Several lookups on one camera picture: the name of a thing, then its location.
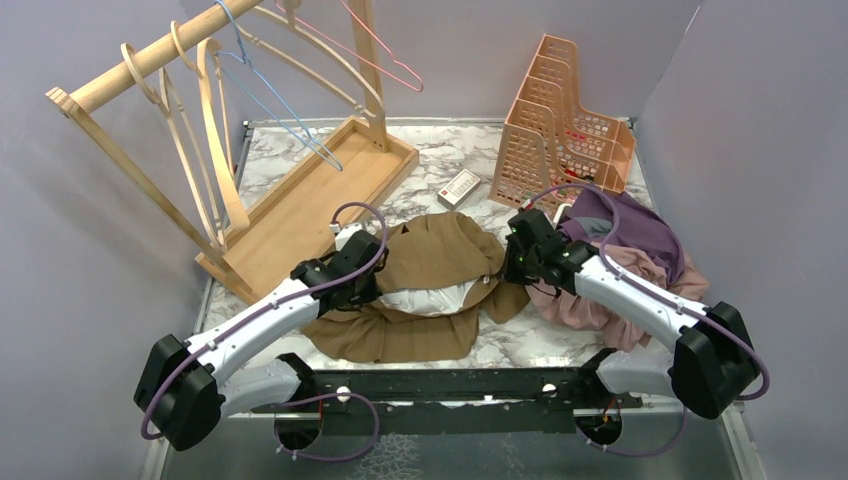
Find brown skirt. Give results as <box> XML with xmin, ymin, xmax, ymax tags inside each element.
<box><xmin>302</xmin><ymin>212</ymin><xmax>529</xmax><ymax>363</ymax></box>

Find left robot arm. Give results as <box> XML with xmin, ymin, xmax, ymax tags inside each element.
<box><xmin>133</xmin><ymin>229</ymin><xmax>388</xmax><ymax>451</ymax></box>

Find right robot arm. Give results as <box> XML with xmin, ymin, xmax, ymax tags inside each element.
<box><xmin>499</xmin><ymin>208</ymin><xmax>770</xmax><ymax>419</ymax></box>

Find wooden hanger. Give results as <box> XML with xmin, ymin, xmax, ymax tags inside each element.
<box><xmin>169</xmin><ymin>21</ymin><xmax>250</xmax><ymax>248</ymax></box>
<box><xmin>237</xmin><ymin>6</ymin><xmax>385</xmax><ymax>122</ymax></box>
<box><xmin>120</xmin><ymin>43</ymin><xmax>225</xmax><ymax>252</ymax></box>

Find pink skirt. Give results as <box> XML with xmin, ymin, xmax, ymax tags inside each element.
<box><xmin>527</xmin><ymin>245</ymin><xmax>710</xmax><ymax>352</ymax></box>

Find wooden hanger right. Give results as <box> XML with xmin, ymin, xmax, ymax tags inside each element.
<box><xmin>237</xmin><ymin>6</ymin><xmax>385</xmax><ymax>122</ymax></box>

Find wooden hanger leftmost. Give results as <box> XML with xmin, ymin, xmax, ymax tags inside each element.
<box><xmin>120</xmin><ymin>43</ymin><xmax>225</xmax><ymax>252</ymax></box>

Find purple garment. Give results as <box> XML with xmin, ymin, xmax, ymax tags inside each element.
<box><xmin>558</xmin><ymin>190</ymin><xmax>685</xmax><ymax>284</ymax></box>

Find wooden clothes rack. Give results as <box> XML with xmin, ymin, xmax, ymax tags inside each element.
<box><xmin>47</xmin><ymin>1</ymin><xmax>420</xmax><ymax>304</ymax></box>

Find small white red box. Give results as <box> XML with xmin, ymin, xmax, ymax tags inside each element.
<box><xmin>437</xmin><ymin>169</ymin><xmax>482</xmax><ymax>210</ymax></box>

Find peach plastic file organizer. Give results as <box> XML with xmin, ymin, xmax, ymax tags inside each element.
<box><xmin>489</xmin><ymin>34</ymin><xmax>636</xmax><ymax>213</ymax></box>

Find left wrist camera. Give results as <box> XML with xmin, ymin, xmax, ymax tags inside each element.
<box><xmin>329</xmin><ymin>222</ymin><xmax>365</xmax><ymax>251</ymax></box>

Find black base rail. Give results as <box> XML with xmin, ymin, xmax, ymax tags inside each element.
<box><xmin>228</xmin><ymin>367</ymin><xmax>643</xmax><ymax>436</ymax></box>

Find blue wire hanger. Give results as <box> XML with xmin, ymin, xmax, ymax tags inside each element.
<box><xmin>213</xmin><ymin>0</ymin><xmax>344</xmax><ymax>172</ymax></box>

